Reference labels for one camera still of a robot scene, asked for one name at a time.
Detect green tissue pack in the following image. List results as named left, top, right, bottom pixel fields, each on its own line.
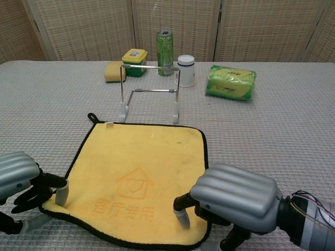
left=205, top=65, right=257, bottom=101

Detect green container with yellow lid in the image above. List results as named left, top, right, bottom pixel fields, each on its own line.
left=121, top=49, right=148, bottom=78

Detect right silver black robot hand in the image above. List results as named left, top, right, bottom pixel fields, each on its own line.
left=173, top=163, right=285, bottom=251

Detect metal wire rack stand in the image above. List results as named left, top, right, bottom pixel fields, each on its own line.
left=119, top=64, right=181, bottom=124

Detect grey woven tablecloth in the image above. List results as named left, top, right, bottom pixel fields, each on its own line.
left=0, top=60, right=335, bottom=251

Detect yellow and dark towel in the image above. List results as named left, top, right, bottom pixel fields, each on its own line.
left=39, top=112, right=211, bottom=250

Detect beige folding screen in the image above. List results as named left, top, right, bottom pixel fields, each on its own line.
left=0, top=0, right=335, bottom=65

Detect yellow sponge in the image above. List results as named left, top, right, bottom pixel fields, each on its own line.
left=104, top=61, right=128, bottom=84

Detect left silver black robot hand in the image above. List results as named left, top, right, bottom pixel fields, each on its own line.
left=0, top=152, right=70, bottom=236

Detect white paper cup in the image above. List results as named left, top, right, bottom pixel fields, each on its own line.
left=177, top=54, right=196, bottom=88

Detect green drink can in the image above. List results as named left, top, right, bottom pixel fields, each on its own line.
left=156, top=29, right=174, bottom=77

